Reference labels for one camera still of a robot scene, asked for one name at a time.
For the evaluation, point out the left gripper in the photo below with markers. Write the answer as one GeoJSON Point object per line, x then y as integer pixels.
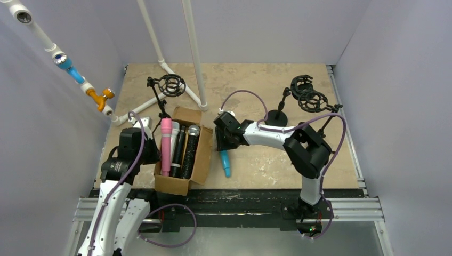
{"type": "Point", "coordinates": [148, 154]}

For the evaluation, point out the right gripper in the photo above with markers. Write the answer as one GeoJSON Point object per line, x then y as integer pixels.
{"type": "Point", "coordinates": [222, 139]}

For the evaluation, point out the blue microphone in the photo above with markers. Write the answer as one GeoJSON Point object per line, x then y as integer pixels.
{"type": "Point", "coordinates": [225, 162]}

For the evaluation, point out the plain black microphone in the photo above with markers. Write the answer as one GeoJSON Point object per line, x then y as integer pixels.
{"type": "Point", "coordinates": [178, 154]}

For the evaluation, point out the pink microphone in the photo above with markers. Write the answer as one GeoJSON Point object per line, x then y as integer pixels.
{"type": "Point", "coordinates": [166, 132]}

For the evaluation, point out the black glitter microphone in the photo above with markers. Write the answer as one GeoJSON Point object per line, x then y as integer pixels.
{"type": "Point", "coordinates": [190, 151]}

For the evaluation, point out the cardboard box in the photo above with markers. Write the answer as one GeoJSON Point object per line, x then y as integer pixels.
{"type": "Point", "coordinates": [179, 186]}

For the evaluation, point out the tripod mic stand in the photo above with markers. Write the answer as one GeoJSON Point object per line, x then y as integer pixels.
{"type": "Point", "coordinates": [313, 101]}
{"type": "Point", "coordinates": [169, 85]}

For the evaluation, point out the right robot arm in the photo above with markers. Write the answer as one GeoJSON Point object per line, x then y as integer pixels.
{"type": "Point", "coordinates": [307, 150]}

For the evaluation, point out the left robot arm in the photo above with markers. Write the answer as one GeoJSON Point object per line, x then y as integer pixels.
{"type": "Point", "coordinates": [117, 218]}

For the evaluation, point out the white microphone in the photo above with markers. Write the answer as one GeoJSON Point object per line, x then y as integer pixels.
{"type": "Point", "coordinates": [174, 134]}

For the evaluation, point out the overhead pipe with fittings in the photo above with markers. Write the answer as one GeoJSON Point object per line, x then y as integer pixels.
{"type": "Point", "coordinates": [22, 15]}

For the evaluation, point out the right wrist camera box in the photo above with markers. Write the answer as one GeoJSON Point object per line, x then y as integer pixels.
{"type": "Point", "coordinates": [226, 116]}

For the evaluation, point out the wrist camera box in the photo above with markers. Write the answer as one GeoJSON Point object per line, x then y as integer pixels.
{"type": "Point", "coordinates": [145, 123]}
{"type": "Point", "coordinates": [226, 116]}

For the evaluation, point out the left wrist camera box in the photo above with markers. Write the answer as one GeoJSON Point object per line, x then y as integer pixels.
{"type": "Point", "coordinates": [145, 123]}

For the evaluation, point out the white PVC pipe frame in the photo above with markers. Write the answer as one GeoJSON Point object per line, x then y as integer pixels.
{"type": "Point", "coordinates": [199, 98]}

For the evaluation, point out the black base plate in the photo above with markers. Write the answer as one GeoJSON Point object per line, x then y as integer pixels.
{"type": "Point", "coordinates": [237, 208]}

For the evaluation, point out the aluminium rail frame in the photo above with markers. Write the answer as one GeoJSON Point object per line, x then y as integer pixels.
{"type": "Point", "coordinates": [348, 205]}

